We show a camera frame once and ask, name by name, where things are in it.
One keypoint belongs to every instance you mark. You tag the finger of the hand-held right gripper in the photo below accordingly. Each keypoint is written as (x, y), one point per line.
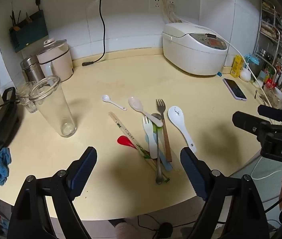
(278, 114)
(248, 122)

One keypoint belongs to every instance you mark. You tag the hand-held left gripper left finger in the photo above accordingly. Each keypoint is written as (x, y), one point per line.
(83, 171)

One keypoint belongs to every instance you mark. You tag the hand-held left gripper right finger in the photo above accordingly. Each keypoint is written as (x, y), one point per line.
(193, 174)

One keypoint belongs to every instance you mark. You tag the red plastic spoon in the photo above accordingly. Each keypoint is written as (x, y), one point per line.
(124, 140)

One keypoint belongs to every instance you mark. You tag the pale pink plastic spoon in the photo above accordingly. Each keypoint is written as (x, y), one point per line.
(136, 103)

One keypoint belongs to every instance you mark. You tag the clear glass bowl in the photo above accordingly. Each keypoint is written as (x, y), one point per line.
(275, 99)

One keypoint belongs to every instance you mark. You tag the light blue plastic utensil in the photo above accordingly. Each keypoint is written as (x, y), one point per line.
(167, 165)

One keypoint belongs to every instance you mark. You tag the smartphone with pink case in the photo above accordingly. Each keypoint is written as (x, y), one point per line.
(234, 89)

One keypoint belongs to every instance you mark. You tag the metal spoon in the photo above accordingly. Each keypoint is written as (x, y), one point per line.
(158, 164)

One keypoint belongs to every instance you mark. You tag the small white round jar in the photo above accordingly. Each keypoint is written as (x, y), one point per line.
(245, 75)

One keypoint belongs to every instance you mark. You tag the white plastic fork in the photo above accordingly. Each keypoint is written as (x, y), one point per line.
(150, 139)

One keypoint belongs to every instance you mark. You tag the jar with blue lid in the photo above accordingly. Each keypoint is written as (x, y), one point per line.
(252, 63)

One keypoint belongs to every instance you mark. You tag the yellow carton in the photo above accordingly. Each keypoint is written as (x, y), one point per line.
(236, 66)

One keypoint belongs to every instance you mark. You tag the wrapped wooden chopsticks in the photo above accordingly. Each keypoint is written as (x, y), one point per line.
(126, 132)

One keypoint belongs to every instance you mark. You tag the large white ceramic spoon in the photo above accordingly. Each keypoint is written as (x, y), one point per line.
(177, 115)

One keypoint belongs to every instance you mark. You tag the tall clear glass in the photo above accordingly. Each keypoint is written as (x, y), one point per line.
(56, 109)

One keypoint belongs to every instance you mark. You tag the small white plastic spoon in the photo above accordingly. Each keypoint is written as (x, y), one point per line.
(107, 98)

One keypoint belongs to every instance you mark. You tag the blue cloth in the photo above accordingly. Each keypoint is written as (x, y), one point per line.
(1, 165)

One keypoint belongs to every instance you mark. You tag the metal storage rack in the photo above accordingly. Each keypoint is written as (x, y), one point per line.
(272, 29)

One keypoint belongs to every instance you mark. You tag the white rice cooker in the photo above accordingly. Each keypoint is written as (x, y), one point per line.
(193, 49)

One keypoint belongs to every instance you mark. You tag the small clear glass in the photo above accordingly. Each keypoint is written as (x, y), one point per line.
(27, 99)

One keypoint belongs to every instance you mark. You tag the beige electric kettle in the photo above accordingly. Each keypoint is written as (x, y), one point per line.
(58, 59)

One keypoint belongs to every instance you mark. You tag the stainless steel canister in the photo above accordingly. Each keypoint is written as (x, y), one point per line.
(32, 68)

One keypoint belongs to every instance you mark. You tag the white wall socket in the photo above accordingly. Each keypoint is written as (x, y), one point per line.
(156, 2)
(172, 1)

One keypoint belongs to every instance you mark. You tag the teal wall utensil holder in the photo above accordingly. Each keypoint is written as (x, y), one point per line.
(30, 33)

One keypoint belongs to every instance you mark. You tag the black wall hook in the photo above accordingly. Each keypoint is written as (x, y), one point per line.
(38, 1)

